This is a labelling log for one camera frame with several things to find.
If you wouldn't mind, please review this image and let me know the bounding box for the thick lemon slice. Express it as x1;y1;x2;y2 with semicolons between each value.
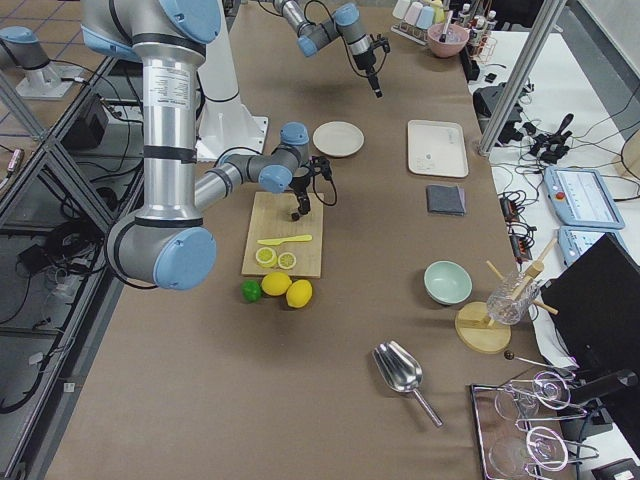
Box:
255;246;278;268

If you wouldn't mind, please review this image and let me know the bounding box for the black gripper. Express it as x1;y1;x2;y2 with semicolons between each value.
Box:
349;39;383;98
289;171;311;215

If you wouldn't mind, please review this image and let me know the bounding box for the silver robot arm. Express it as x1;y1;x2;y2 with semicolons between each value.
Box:
258;1;391;98
81;1;310;290

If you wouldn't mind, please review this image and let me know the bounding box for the pastel cup rack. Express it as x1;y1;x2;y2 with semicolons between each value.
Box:
391;0;448;43

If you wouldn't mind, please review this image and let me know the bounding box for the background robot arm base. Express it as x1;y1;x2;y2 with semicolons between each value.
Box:
1;26;73;100

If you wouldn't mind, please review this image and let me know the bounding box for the thin lemon slice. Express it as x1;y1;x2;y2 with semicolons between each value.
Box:
277;252;297;270

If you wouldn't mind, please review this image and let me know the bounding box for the black monitor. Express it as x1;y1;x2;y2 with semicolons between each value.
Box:
542;233;639;374

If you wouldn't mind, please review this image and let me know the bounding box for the pink bowl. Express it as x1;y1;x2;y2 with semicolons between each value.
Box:
427;23;469;58

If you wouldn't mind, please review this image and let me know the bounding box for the mint green bowl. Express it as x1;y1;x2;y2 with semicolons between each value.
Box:
423;260;472;306

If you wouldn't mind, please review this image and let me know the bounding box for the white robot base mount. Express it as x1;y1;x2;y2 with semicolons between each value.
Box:
196;1;268;162

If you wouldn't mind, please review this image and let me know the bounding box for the grey folded cloth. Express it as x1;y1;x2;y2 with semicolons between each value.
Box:
426;184;466;216

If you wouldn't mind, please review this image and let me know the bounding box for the clear glass cup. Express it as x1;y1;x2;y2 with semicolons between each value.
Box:
487;270;539;325

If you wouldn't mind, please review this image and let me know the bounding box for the wooden cup rack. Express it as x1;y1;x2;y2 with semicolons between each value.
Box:
455;238;558;354

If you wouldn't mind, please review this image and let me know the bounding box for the oval yellow lemon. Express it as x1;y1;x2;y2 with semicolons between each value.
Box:
286;279;313;309

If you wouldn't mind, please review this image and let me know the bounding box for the blue teach pendant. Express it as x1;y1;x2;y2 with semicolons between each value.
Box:
543;166;625;230
557;225;626;267

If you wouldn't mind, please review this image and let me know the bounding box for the cream rabbit tray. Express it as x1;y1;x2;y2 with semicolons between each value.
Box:
407;120;469;178

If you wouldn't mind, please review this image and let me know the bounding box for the steel scoop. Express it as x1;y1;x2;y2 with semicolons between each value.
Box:
372;340;444;428

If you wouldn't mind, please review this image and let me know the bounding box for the yellow plastic knife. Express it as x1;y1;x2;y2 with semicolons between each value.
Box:
257;234;313;246

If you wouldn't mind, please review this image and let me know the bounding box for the round yellow lemon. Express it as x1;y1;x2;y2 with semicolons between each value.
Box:
261;271;292;296

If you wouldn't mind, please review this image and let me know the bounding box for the green lime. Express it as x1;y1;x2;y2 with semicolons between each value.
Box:
241;280;262;303

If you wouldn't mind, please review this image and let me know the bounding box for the wooden cutting board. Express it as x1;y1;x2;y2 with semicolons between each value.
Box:
240;191;325;279

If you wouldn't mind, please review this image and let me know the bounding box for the aluminium frame post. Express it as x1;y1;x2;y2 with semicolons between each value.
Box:
478;0;566;157

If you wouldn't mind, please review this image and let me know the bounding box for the beige round plate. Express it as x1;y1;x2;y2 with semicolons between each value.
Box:
313;121;365;158

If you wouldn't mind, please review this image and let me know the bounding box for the wire glass rack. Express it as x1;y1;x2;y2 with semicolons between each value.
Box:
469;370;599;479

